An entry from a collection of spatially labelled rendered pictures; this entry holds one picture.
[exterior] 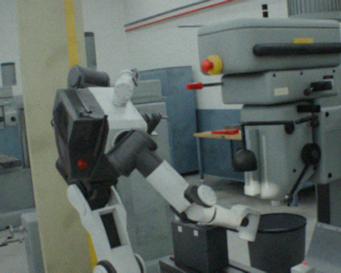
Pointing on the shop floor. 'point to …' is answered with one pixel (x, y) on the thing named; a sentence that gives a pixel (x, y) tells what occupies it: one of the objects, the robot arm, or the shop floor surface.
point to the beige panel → (33, 112)
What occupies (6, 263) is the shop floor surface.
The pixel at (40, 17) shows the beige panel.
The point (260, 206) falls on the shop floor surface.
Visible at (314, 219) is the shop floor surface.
